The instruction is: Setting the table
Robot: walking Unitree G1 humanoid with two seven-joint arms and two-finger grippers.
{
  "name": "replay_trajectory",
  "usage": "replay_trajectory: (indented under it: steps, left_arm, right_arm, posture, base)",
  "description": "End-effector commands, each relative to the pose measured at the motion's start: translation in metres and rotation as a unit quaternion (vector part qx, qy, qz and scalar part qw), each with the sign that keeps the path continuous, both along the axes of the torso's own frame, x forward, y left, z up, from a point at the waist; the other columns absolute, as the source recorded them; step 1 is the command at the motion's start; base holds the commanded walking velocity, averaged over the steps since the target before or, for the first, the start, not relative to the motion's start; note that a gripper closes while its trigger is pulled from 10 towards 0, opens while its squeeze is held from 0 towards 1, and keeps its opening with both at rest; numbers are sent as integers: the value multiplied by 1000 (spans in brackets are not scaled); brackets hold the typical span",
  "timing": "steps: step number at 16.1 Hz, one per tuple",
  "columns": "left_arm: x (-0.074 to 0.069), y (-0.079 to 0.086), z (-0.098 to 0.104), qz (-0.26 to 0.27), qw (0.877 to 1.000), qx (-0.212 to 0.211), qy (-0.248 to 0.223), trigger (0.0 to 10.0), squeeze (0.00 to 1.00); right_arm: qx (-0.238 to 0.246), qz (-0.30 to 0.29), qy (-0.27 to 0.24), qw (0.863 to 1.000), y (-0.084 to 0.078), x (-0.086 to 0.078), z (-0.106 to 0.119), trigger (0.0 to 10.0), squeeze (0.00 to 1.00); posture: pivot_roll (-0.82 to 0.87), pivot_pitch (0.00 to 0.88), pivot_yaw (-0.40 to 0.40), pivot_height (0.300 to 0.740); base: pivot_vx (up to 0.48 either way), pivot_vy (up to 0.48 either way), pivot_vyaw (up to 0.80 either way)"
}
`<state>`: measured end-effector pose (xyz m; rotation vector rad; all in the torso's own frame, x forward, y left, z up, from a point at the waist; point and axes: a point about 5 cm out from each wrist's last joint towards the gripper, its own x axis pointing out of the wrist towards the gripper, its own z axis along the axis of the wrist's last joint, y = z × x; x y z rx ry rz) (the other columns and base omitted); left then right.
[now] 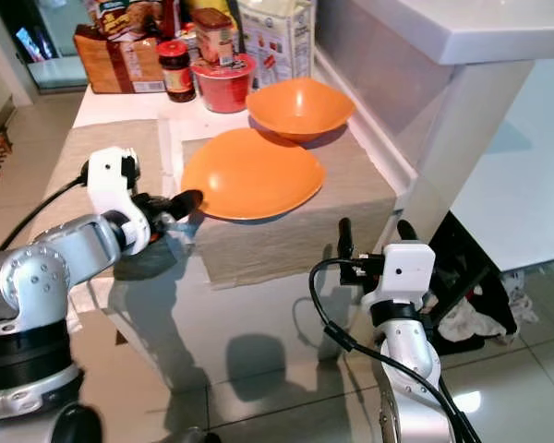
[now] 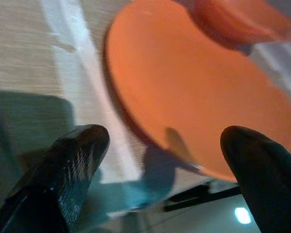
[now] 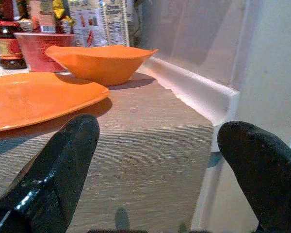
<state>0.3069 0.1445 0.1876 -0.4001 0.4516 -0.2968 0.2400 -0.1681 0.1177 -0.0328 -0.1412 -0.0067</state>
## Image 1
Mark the orange bowl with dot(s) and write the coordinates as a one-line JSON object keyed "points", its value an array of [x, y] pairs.
{"points": [[300, 106]]}

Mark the brown biscuit pack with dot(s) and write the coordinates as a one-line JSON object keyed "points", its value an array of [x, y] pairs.
{"points": [[115, 65]]}

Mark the red brown food carton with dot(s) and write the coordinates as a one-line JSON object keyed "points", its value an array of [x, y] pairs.
{"points": [[215, 39]]}

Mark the white kitchen counter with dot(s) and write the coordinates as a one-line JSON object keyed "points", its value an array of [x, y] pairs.
{"points": [[480, 28]]}

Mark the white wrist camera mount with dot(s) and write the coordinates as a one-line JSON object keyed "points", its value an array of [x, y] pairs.
{"points": [[106, 180], [406, 268]]}

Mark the black bag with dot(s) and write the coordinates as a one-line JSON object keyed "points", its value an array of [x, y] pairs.
{"points": [[471, 258]]}

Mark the yellow package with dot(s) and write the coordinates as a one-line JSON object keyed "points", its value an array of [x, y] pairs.
{"points": [[208, 7]]}

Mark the red plastic tub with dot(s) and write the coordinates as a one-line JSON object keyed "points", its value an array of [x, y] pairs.
{"points": [[223, 90]]}

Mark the dark jar red lid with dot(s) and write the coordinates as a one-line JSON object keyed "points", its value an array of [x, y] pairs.
{"points": [[175, 76]]}

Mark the printed snack package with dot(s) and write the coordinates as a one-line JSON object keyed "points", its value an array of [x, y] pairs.
{"points": [[129, 17]]}

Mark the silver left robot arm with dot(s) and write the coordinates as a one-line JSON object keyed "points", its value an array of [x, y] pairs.
{"points": [[37, 277]]}

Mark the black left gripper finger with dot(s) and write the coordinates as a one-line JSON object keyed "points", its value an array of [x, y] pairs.
{"points": [[187, 204], [128, 170]]}

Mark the white printed food box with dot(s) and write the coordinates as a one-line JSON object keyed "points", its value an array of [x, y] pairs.
{"points": [[277, 41]]}

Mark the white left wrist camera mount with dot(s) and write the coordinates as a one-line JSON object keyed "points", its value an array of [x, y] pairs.
{"points": [[106, 180]]}

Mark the white crumpled cloth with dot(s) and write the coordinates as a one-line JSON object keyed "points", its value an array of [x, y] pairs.
{"points": [[489, 314]]}

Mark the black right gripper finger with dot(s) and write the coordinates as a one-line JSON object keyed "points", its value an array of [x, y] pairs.
{"points": [[406, 232], [346, 247]]}

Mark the beige woven placemat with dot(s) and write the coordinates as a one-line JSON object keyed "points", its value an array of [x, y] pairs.
{"points": [[78, 148], [351, 198]]}

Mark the orange plate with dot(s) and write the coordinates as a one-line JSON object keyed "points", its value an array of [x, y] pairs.
{"points": [[254, 175]]}

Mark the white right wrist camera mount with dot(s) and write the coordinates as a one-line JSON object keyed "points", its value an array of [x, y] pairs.
{"points": [[406, 268]]}

